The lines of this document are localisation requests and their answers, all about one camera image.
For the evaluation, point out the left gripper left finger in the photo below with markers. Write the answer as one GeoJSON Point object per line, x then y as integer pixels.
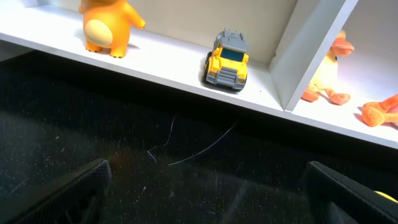
{"type": "Point", "coordinates": [68, 199]}

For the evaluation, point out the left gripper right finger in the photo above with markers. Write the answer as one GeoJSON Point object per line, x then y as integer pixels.
{"type": "Point", "coordinates": [348, 202]}

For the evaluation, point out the yellow rubber duck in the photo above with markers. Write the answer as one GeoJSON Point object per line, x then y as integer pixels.
{"type": "Point", "coordinates": [109, 28]}

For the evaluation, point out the grey and yellow toy truck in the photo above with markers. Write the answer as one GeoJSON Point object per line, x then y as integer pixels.
{"type": "Point", "coordinates": [227, 65]}

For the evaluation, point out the white plush duck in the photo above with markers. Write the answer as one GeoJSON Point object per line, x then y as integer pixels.
{"type": "Point", "coordinates": [376, 113]}

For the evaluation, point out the yellow plush duck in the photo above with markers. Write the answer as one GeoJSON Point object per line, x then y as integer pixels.
{"type": "Point", "coordinates": [326, 74]}

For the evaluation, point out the white shelf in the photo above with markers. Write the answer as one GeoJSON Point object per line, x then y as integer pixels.
{"type": "Point", "coordinates": [174, 65]}

